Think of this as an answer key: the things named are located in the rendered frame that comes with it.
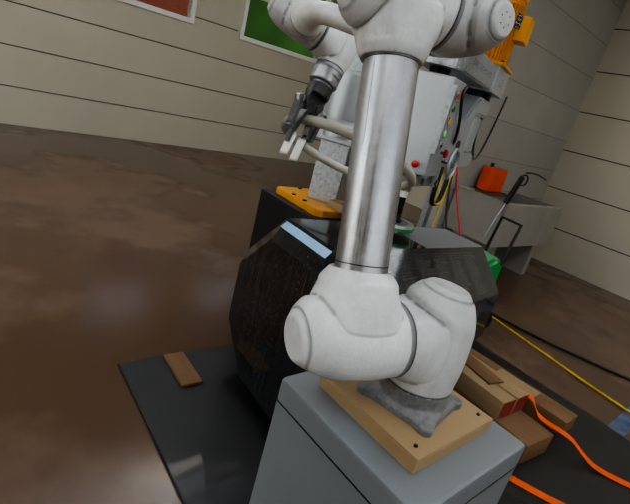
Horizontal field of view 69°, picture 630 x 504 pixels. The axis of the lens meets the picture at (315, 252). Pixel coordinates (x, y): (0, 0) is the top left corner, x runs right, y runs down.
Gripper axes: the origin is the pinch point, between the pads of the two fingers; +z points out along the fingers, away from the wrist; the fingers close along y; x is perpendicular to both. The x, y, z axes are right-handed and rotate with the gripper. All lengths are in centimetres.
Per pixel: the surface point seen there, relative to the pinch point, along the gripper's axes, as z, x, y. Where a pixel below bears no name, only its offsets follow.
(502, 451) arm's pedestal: 48, -80, 18
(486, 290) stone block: 4, -22, 135
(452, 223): -75, 119, 358
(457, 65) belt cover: -69, 0, 62
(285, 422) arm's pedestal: 63, -43, -6
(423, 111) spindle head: -49, 9, 66
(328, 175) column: -25, 86, 114
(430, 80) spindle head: -61, 9, 61
